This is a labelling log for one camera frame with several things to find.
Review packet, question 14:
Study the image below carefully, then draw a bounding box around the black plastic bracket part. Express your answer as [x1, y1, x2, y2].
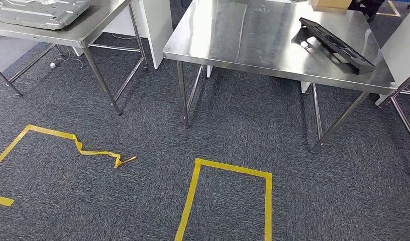
[298, 17, 377, 75]

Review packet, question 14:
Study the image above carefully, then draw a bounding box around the stainless steel workbench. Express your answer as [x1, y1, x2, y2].
[162, 0, 399, 154]

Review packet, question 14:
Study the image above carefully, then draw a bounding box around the yellow floor tape square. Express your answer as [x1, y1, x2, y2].
[174, 158, 273, 241]
[376, 0, 401, 17]

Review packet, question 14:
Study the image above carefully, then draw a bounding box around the cardboard box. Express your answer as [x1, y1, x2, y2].
[310, 0, 353, 15]

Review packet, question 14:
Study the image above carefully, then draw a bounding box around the person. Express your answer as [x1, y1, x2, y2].
[347, 0, 386, 23]

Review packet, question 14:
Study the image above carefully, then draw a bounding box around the crumpled yellow floor tape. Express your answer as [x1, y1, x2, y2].
[0, 125, 136, 207]

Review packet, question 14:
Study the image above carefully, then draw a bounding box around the white cable with plug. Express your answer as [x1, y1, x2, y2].
[49, 47, 85, 69]

